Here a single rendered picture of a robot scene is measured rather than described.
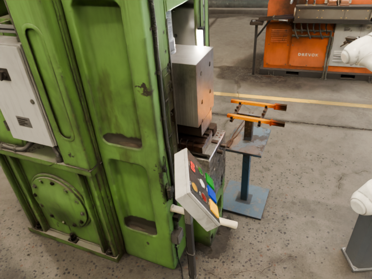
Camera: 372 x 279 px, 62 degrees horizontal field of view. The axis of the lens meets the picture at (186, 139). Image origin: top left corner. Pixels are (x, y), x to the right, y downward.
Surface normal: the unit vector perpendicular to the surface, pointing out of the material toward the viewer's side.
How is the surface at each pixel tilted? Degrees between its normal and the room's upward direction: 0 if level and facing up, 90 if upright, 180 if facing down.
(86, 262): 0
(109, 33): 89
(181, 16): 90
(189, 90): 90
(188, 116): 90
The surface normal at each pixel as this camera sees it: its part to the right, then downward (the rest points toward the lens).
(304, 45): -0.30, 0.55
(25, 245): -0.06, -0.82
